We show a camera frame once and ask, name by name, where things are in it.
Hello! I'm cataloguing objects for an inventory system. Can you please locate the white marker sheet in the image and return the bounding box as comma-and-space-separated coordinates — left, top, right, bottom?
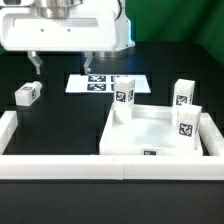
65, 74, 151, 93

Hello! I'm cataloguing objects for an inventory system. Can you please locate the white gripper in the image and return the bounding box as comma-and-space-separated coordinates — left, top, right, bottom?
0, 7, 118, 75

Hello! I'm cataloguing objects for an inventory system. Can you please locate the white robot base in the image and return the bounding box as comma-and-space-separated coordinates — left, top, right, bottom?
95, 0, 135, 58

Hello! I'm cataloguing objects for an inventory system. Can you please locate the white square table top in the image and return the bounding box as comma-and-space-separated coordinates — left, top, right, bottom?
99, 104, 203, 156

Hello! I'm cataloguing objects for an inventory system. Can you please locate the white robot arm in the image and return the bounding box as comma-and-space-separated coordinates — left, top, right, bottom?
0, 0, 119, 71

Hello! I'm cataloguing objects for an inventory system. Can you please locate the white U-shaped obstacle fence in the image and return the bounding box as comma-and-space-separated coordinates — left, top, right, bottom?
0, 110, 224, 181

